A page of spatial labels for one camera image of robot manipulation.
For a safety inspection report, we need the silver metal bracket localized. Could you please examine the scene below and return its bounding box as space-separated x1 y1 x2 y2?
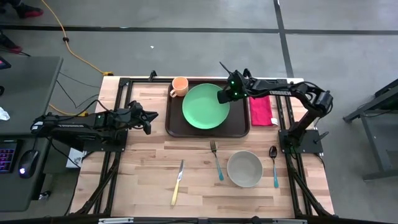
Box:
98 217 135 224
272 218 308 224

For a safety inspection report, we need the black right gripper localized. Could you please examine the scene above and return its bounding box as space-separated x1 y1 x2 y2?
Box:
216 61 249 105

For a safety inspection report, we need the person's shoe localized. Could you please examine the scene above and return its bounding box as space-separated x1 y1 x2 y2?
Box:
0 32 23 54
14 2 44 19

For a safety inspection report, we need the backlit keyboard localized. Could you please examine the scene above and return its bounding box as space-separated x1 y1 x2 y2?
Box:
0 139 19 174

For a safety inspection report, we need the black aluminium table frame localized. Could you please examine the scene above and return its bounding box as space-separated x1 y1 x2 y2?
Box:
70 76 335 218

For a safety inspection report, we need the yellow extension cable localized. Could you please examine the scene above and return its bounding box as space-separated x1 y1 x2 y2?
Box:
40 0 114 77
48 103 90 121

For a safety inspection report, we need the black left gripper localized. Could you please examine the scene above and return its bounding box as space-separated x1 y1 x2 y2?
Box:
123 100 159 135

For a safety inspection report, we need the white printed box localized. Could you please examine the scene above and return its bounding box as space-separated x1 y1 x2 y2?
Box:
65 147 85 169

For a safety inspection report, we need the grey metal table stand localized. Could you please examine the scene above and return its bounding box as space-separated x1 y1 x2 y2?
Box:
343 78 398 182

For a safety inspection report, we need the red cloth napkin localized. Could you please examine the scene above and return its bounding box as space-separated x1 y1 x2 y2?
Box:
248 95 279 127

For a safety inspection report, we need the orange mug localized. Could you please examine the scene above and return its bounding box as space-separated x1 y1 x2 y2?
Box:
169 76 190 98

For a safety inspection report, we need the spoon with blue handle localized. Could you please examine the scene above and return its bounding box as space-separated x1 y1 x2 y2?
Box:
269 145 280 189

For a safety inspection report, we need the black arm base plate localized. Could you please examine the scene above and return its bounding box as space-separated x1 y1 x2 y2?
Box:
83 138 128 153
279 129 324 154

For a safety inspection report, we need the grey desk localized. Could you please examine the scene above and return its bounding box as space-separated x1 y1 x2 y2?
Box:
0 55 63 213

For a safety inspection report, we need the knife with yellow handle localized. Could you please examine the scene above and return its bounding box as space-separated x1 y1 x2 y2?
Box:
170 159 185 206

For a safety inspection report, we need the green plate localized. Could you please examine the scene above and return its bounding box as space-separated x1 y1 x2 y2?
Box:
182 83 231 130

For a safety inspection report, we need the brown plastic tray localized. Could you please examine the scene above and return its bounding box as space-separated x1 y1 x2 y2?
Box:
165 80 251 139

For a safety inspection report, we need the fork with blue handle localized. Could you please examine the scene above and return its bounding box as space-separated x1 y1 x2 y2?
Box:
210 139 224 182

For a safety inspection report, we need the beige bowl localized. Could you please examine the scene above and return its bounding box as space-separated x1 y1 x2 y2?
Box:
226 151 264 189

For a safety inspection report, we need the black computer mouse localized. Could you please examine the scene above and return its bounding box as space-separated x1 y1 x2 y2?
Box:
17 149 40 179

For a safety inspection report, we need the thin black floor cable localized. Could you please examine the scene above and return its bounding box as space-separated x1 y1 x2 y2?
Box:
55 71 101 90
55 80 100 110

